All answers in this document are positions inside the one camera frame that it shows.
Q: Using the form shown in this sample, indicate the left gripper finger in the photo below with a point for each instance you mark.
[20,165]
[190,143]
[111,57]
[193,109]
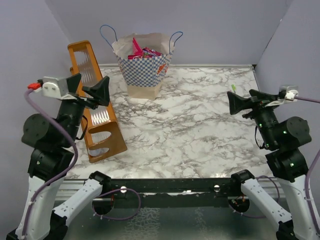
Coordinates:
[73,83]
[99,93]

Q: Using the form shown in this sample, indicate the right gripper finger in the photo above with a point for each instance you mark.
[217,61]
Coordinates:
[262,95]
[238,103]

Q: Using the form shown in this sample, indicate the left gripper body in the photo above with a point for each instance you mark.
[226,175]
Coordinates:
[88,102]

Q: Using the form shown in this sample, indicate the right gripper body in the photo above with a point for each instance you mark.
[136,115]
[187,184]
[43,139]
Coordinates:
[262,114]

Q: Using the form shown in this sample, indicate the purple berries candy bag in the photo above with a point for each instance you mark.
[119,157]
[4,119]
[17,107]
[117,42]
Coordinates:
[150,53]

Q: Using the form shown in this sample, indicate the red chips bag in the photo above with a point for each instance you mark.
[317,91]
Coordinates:
[137,51]

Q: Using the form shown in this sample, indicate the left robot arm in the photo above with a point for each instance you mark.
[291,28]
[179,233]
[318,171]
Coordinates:
[54,154]

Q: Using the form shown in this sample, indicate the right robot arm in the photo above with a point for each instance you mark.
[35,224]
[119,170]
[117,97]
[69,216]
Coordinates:
[287,163]

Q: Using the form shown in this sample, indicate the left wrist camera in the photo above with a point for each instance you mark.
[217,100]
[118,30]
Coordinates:
[51,87]

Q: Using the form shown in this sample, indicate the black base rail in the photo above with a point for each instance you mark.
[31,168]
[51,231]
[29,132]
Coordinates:
[166,192]

